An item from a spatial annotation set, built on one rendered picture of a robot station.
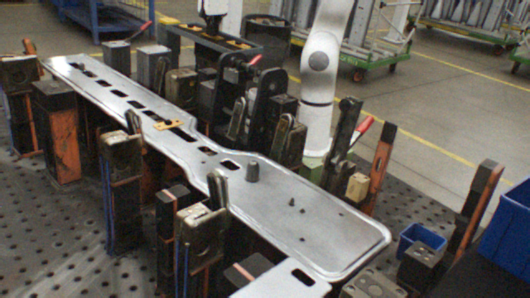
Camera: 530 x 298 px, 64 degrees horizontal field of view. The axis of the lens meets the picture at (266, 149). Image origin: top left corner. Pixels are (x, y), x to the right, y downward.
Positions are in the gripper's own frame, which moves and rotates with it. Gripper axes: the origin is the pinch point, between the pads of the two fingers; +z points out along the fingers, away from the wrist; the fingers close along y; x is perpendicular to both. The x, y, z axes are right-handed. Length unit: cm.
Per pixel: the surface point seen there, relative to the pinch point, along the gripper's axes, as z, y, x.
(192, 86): 14.6, 16.3, 9.7
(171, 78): 11.8, 22.2, 6.3
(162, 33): 7.5, 2.1, -25.2
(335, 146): 9, 23, 68
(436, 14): 77, -715, -173
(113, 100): 18.7, 37.6, -1.5
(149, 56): 8.9, 20.7, -7.2
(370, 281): 12, 51, 93
